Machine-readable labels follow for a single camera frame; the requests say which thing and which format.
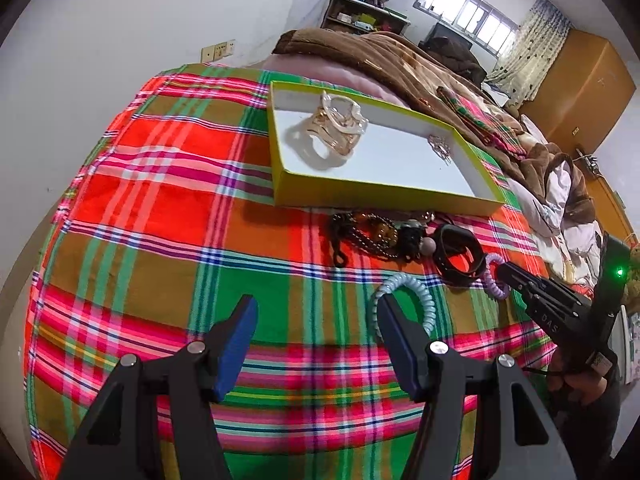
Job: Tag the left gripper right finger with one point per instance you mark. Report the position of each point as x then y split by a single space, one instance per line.
514 438

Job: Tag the orange wooden wardrobe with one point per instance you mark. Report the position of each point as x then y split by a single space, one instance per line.
583 95

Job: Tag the rhinestone hair clip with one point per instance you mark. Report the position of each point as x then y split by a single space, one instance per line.
440 147

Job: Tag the dark clothes pile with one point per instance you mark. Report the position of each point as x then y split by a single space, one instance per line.
453 51

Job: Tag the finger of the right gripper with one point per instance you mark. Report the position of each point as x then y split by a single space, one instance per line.
542 295

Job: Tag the pearl gold hair claw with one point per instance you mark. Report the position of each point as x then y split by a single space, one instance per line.
332 132

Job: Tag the black wrist band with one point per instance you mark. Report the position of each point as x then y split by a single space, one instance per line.
459 257

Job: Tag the white patterned bedding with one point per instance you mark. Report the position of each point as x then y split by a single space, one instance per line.
570 249

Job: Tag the pink quilt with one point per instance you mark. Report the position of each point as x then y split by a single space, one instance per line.
313 67

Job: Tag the wall outlet plate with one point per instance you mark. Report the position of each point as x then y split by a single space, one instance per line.
216 52

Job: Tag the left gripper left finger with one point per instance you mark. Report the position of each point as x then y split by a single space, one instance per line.
119 436

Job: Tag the brown fleece blanket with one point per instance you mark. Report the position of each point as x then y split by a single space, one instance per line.
414 77

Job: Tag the right hand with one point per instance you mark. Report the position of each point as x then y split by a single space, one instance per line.
585 387

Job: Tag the orange wooden cabinet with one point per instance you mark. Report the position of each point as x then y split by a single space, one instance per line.
610 211

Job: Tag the yellow-green shallow box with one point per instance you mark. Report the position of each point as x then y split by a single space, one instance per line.
393 167

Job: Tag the dark wooden shelf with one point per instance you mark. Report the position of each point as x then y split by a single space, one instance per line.
358 17

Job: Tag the plaid red green cloth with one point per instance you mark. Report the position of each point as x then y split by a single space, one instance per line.
170 221

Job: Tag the window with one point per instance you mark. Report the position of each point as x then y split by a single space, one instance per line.
474 19

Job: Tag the folded plaid cloth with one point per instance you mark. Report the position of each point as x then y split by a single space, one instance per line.
490 129

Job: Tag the floral curtain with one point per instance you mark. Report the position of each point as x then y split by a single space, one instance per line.
538 42

